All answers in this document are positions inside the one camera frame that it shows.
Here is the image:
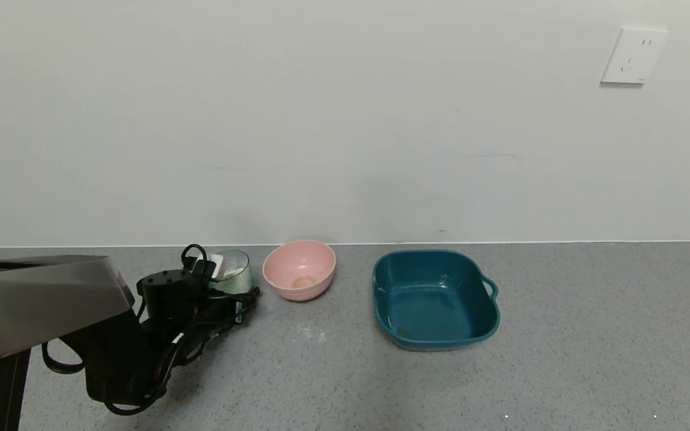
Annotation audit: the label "white wall socket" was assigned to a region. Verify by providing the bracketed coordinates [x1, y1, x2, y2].
[600, 27, 669, 86]

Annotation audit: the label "spilled white powder specks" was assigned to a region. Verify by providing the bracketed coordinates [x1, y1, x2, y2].
[296, 322, 328, 344]

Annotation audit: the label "teal square tray with handle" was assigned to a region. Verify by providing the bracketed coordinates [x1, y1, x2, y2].
[372, 250, 500, 352]

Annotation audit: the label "pink ribbed bowl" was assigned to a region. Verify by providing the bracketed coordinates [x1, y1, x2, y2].
[262, 240, 337, 302]

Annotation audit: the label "black strap loop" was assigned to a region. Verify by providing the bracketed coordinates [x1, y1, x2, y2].
[41, 340, 86, 375]

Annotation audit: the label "clear ribbed plastic cup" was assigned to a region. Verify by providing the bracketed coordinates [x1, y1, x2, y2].
[210, 250, 253, 296]

